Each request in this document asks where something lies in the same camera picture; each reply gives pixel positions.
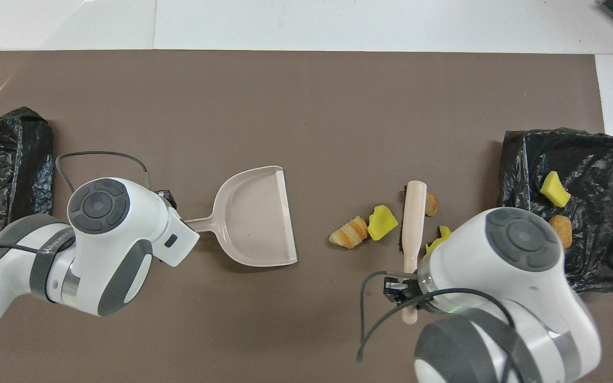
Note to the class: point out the small yellow green sponge piece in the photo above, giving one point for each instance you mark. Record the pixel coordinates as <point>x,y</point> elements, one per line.
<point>554,190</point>

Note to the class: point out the brown bread roll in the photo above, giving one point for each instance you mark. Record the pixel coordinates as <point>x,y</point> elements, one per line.
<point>563,231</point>

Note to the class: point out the bin lined with black bag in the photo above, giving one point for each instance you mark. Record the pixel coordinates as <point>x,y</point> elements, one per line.
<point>604,159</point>
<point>14,159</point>

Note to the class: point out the beige plastic dustpan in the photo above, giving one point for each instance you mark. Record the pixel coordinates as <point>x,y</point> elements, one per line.
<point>253,218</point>

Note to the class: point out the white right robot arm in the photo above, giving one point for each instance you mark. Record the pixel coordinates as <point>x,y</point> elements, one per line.
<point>498,266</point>

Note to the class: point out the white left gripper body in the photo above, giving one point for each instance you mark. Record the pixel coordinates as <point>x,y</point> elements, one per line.
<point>181,242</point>

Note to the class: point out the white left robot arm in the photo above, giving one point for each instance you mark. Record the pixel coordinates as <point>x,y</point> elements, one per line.
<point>104,239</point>

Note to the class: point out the striped orange croissant piece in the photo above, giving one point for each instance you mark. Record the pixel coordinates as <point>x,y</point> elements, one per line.
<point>431,205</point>
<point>349,234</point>

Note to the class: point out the notched yellow sponge piece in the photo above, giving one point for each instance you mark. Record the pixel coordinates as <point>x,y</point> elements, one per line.
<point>443,232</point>

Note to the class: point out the beige brush with black bristles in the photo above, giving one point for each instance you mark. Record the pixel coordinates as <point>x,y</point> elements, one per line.
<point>414,223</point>

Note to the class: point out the brown table mat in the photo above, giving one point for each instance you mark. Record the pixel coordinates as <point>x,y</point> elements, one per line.
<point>338,80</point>

